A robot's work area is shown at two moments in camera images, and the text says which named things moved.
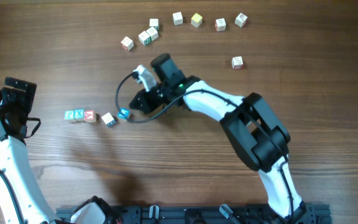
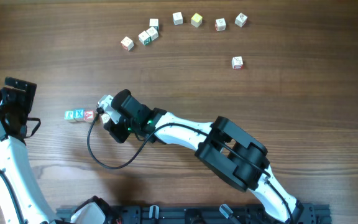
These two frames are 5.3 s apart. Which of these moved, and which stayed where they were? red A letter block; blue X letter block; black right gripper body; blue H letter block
Moved: black right gripper body
Stayed: blue H letter block; blue X letter block; red A letter block
